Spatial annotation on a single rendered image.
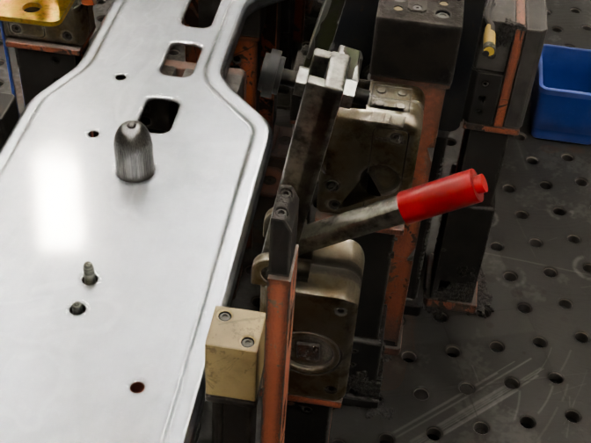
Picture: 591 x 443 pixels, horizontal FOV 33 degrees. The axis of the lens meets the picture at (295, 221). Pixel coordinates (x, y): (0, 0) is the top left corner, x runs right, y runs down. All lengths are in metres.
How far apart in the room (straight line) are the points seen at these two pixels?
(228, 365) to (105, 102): 0.35
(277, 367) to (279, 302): 0.06
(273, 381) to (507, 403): 0.51
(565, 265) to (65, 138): 0.63
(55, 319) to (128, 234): 0.10
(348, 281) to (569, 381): 0.48
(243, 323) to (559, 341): 0.58
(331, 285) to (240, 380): 0.09
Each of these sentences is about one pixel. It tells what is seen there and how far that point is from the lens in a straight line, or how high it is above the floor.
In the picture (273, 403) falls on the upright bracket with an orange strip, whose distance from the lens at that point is 0.63.
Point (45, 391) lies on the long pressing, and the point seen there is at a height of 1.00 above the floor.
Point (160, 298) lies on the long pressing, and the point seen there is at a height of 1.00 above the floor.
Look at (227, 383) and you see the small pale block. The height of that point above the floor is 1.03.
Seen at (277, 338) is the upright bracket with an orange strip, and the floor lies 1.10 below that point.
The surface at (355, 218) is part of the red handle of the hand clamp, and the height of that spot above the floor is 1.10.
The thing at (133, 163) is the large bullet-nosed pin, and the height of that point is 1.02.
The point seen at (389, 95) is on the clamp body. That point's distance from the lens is 0.82.
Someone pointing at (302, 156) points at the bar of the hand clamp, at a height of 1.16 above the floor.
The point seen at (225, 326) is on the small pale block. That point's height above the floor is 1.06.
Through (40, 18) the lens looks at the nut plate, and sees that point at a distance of 0.57.
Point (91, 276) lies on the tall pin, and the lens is 0.75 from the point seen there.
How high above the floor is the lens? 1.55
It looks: 44 degrees down
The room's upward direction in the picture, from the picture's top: 4 degrees clockwise
